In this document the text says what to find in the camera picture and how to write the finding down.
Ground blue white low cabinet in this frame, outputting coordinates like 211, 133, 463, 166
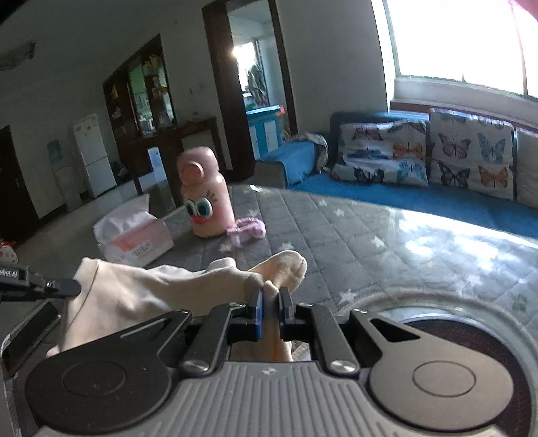
246, 105, 287, 149

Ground cream garment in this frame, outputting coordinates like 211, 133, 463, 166
46, 250, 309, 363

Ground dark door frame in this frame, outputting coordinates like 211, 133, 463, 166
202, 0, 300, 179

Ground white fridge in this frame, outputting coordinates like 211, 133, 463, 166
71, 114, 118, 199

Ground dark wooden door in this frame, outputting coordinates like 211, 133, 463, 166
0, 125, 41, 243

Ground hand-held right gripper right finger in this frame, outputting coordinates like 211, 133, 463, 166
275, 287, 424, 374

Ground tall butterfly print cushion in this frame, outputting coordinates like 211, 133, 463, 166
428, 108, 516, 201

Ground dark wooden display cabinet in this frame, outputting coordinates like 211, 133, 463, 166
103, 34, 228, 196

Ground blue sofa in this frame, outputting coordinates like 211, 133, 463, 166
254, 110, 538, 241

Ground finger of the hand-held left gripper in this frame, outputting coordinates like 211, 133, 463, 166
25, 273, 81, 298

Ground grey cloth on sofa arm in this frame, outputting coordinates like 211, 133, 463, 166
293, 132, 331, 174

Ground water dispenser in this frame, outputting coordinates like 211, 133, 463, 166
46, 140, 83, 211

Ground black flat device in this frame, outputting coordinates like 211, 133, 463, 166
6, 300, 62, 368

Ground wide butterfly print cushion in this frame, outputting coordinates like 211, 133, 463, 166
331, 119, 430, 188

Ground pink cartoon face bottle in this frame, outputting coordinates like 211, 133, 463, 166
176, 146, 236, 239

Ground hanging clothes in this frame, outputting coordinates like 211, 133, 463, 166
246, 63, 270, 102

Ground pink strap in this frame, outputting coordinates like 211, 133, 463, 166
226, 217, 268, 245

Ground plain grey cushion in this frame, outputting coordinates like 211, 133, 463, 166
514, 128, 538, 207

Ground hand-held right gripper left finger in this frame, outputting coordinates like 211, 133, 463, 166
111, 288, 265, 374

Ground round black cooktop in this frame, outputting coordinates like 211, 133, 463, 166
349, 292, 536, 437

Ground pink white tissue pack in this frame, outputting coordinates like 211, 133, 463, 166
93, 194, 176, 268

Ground large window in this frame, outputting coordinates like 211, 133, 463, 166
382, 0, 538, 102

